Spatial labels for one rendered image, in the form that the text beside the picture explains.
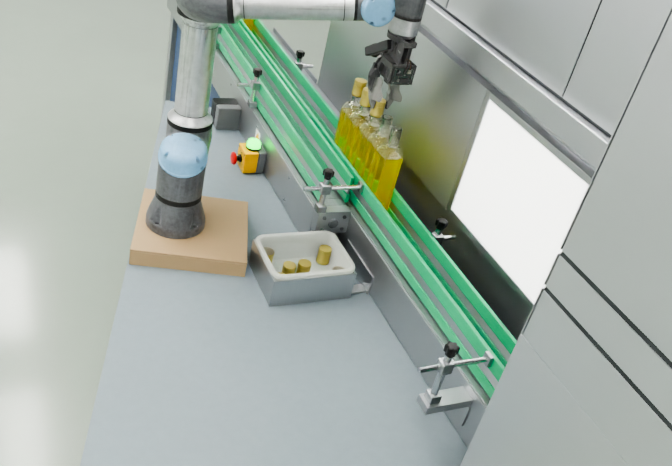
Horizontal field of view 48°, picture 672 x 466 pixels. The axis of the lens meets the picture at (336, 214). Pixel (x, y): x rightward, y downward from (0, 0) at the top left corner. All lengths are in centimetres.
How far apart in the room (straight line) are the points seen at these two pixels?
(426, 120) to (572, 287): 102
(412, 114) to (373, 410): 83
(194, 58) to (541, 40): 81
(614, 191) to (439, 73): 102
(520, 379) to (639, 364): 24
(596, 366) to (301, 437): 70
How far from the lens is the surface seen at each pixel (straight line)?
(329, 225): 200
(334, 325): 184
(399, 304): 182
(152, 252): 189
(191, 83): 191
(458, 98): 190
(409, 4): 185
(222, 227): 200
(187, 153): 185
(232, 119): 254
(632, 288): 101
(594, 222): 105
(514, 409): 123
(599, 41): 159
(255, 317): 181
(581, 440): 113
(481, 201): 182
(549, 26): 170
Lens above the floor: 194
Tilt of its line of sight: 32 degrees down
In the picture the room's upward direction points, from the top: 14 degrees clockwise
